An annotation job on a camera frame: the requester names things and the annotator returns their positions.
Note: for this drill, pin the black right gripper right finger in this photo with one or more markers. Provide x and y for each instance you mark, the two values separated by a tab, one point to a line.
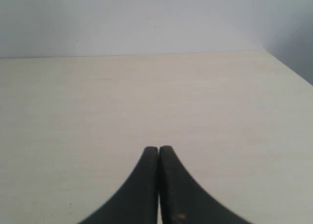
183	200

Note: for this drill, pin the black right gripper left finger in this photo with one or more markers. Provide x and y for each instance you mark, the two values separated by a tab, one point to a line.
136	201

